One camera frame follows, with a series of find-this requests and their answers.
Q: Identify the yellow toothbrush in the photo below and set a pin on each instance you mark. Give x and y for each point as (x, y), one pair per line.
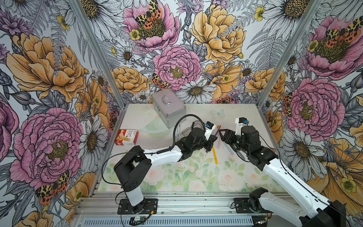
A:
(214, 155)

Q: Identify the aluminium frame post right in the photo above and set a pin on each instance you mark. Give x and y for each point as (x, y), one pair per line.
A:
(296, 35)

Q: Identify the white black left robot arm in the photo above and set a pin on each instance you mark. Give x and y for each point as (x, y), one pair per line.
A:
(134, 166)

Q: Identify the purple toothbrush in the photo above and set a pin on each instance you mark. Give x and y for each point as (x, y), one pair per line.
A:
(217, 130)

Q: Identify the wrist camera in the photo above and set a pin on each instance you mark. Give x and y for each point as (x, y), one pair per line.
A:
(209, 128)
(240, 123)

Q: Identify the light blue toothbrush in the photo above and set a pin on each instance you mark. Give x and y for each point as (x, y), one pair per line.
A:
(228, 147)

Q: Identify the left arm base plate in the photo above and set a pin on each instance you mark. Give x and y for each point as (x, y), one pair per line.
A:
(147, 206)

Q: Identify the red bandage box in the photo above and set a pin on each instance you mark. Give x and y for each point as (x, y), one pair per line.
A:
(126, 137)

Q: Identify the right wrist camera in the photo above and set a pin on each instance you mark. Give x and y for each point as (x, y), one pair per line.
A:
(240, 123)

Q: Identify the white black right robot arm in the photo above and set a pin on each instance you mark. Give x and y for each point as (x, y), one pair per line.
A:
(312, 209)

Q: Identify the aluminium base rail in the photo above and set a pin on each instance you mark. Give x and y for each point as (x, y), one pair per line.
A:
(174, 210)

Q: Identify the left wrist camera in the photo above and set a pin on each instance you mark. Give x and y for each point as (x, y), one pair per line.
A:
(209, 128)

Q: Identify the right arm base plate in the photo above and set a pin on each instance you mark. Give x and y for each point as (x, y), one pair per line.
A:
(242, 205)

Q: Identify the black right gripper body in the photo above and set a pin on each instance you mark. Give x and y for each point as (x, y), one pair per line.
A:
(236, 141)

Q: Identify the silver aluminium first aid case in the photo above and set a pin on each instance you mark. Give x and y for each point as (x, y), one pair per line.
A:
(169, 107)

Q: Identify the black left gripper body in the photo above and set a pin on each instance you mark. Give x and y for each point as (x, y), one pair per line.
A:
(206, 144)

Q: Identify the white clear toothbrush holder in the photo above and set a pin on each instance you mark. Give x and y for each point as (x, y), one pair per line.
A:
(186, 132)

